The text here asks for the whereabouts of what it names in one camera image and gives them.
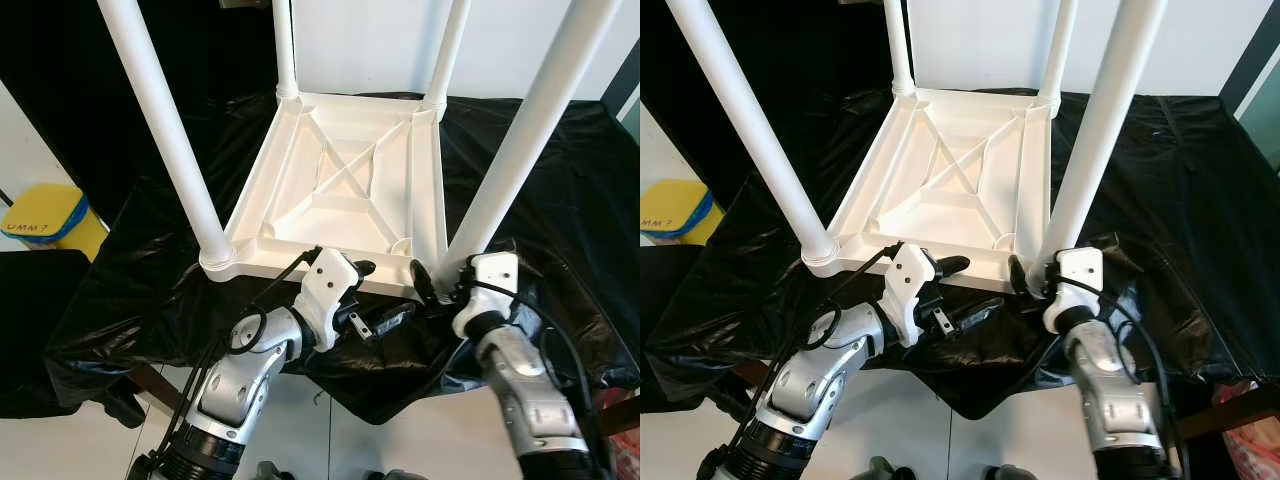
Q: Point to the brown wooden table beam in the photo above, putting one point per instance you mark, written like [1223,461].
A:
[160,388]
[622,415]
[1225,418]
[755,375]

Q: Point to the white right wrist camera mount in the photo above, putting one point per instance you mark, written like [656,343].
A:
[1080,268]
[495,275]

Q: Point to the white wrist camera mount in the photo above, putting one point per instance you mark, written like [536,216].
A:
[910,280]
[328,280]
[1080,268]
[495,275]

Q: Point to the white plastic table leg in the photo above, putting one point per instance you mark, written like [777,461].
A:
[1105,120]
[1060,50]
[285,50]
[900,50]
[447,50]
[760,130]
[530,120]
[165,130]

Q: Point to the grey robot left leg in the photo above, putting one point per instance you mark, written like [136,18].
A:
[885,469]
[275,471]

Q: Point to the dark grey vertical post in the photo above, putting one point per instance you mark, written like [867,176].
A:
[625,85]
[1255,50]

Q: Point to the grey robot right leg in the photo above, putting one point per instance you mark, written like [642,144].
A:
[398,475]
[1010,473]

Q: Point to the black plastic table cover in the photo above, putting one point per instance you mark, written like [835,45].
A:
[560,180]
[1190,200]

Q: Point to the yellow and blue box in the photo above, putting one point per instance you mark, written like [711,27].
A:
[675,200]
[45,205]

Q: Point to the black equipment bag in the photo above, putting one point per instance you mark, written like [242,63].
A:
[30,330]
[655,320]

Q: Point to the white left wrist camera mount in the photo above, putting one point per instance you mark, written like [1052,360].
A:
[910,280]
[328,280]

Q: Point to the red patterned bag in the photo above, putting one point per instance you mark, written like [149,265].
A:
[625,460]
[1255,455]

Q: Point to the grey robot leg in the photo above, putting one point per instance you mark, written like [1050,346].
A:
[398,475]
[885,469]
[275,471]
[1010,473]

